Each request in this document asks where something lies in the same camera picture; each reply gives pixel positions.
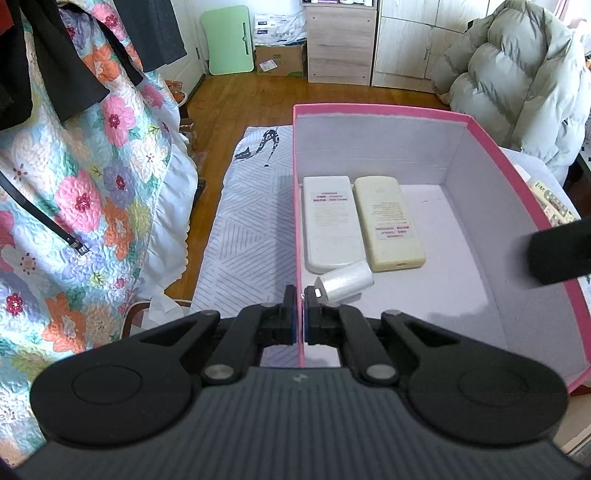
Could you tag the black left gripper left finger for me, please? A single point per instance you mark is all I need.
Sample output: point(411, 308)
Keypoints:
point(256, 328)

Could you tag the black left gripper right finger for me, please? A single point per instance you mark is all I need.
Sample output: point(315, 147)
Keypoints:
point(344, 328)

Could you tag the white remote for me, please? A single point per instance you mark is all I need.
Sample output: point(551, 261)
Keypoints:
point(332, 230)

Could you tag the cream remote back up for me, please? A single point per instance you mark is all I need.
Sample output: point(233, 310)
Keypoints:
point(391, 238)

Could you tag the pink shoe box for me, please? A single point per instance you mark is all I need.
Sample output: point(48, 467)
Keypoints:
point(470, 209)

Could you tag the white patterned tablecloth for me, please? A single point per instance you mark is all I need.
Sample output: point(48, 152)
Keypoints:
point(256, 249)

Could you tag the grey puffer jacket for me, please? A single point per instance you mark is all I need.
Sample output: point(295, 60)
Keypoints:
point(521, 74)

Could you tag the floral quilt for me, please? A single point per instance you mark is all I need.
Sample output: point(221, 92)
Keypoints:
point(94, 214)

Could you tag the light wooden wardrobe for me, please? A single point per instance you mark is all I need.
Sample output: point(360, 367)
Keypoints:
point(412, 36)

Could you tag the cardboard box on floor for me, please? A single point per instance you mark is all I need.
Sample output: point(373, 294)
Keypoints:
point(282, 60)

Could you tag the wooden shelf cabinet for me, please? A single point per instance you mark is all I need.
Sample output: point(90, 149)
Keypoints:
point(340, 42)

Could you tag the green folding table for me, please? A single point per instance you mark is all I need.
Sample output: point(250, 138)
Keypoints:
point(229, 40)

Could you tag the dark hanging clothes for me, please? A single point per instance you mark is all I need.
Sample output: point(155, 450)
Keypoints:
point(144, 35)

